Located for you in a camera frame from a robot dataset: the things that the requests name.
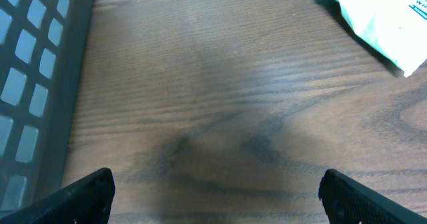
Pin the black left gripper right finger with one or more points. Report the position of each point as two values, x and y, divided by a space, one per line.
348 201

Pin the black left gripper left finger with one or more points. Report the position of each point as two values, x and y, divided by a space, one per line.
87 200

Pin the mint green wipes pack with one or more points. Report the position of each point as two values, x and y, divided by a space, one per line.
395 28

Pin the grey plastic shopping basket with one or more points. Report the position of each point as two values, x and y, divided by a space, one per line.
42 49

